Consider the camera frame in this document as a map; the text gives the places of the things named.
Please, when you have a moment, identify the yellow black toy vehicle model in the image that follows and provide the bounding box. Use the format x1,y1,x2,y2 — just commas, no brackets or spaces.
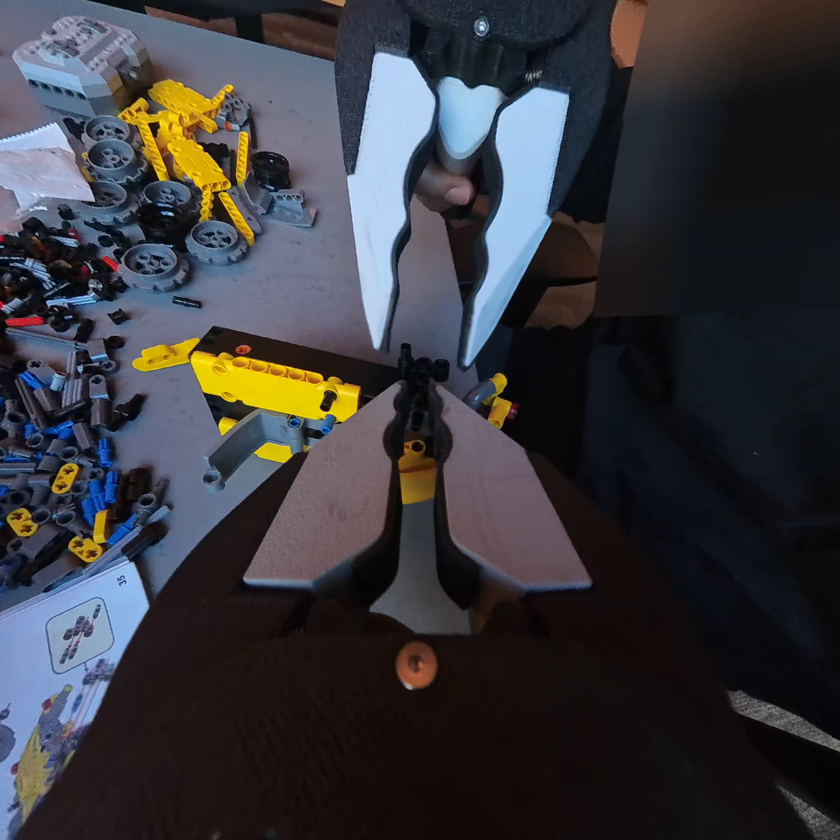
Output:
189,326,521,505

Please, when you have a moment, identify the white crumpled plastic bag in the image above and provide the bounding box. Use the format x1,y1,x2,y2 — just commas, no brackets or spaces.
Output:
0,121,96,224

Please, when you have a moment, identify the black toy wheel rim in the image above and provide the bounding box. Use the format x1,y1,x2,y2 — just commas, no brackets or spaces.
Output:
249,151,293,193
136,202,191,247

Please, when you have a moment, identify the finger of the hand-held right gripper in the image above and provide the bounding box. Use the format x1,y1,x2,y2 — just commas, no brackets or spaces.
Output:
346,52,441,352
457,85,572,368

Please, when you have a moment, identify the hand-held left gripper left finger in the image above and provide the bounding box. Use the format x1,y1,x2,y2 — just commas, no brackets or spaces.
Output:
243,382,403,608

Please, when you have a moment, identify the pile of mixed small pieces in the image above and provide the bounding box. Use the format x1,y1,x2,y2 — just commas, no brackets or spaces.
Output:
0,328,175,592

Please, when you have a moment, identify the grey toy battery block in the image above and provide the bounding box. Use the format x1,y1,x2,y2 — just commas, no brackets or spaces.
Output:
12,16,153,119

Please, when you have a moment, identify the building instruction booklet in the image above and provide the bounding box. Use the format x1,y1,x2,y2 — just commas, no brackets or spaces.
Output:
0,556,151,840

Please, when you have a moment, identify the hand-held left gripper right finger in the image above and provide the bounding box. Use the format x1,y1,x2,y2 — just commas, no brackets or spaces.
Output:
433,385,593,610

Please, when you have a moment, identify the pile of black red pins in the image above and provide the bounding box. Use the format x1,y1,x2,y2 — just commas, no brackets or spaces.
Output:
0,203,129,329

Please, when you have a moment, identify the grey angled toy piece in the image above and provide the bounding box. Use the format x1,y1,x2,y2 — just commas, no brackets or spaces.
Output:
243,184,319,229

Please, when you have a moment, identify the person's right hand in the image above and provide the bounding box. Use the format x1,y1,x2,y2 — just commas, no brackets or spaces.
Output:
416,161,480,214

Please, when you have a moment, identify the group of grey toy wheels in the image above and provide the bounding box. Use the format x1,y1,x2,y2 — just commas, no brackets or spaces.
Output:
77,115,257,293

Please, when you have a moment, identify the heap of yellow toy beams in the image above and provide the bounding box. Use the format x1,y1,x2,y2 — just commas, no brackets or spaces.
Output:
118,79,263,247

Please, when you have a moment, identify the person's dark clothed body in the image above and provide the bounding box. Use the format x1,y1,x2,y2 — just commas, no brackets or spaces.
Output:
505,315,840,723

